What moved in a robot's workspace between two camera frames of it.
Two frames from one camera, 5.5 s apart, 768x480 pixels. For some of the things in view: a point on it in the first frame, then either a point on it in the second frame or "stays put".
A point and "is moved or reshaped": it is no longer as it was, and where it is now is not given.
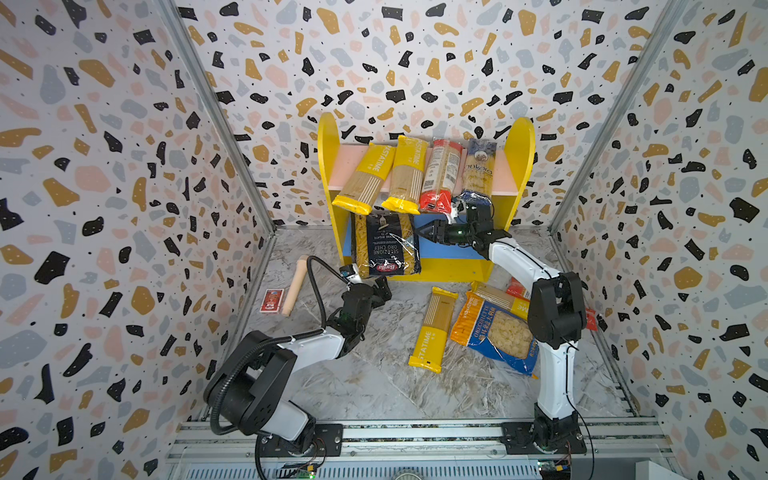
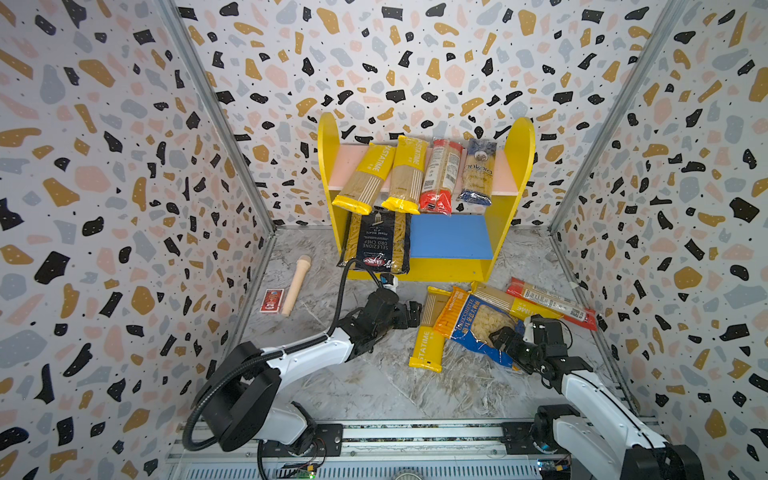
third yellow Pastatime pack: (500, 297) stays put
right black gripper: (447, 229) -> (516, 347)
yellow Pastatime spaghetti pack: (362, 189) stays put
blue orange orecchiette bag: (497, 332) is moved or reshaped
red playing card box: (272, 300) stays put
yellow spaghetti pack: (407, 175) stays put
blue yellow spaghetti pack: (478, 172) stays put
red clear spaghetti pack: (443, 164) stays put
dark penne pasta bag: (385, 243) is moved or reshaped
